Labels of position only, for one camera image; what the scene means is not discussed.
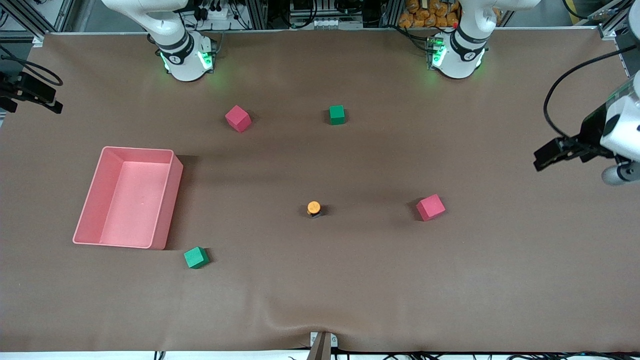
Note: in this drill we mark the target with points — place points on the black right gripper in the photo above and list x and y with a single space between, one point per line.
21 89

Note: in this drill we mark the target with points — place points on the bag of orange items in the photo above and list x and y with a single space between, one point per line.
425 15

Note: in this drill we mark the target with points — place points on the pink plastic bin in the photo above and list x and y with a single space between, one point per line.
130 210

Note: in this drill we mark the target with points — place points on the orange capped black button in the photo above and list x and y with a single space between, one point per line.
313 206

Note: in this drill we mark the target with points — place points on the brown table mat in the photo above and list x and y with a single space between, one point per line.
320 280

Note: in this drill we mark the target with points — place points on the aluminium frame corner bracket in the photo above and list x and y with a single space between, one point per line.
38 41
607 32

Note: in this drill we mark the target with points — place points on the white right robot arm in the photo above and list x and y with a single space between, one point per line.
175 50

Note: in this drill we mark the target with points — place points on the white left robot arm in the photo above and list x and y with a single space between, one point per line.
460 55

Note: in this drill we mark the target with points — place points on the green foam cube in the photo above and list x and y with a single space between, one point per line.
337 115
196 257

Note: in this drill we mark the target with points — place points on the white power strip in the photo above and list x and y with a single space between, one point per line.
215 14

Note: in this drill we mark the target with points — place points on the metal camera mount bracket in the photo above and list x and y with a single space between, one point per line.
322 345

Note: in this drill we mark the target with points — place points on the pink foam cube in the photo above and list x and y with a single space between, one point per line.
430 207
237 119

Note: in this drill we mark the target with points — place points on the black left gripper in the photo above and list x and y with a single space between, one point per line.
592 129

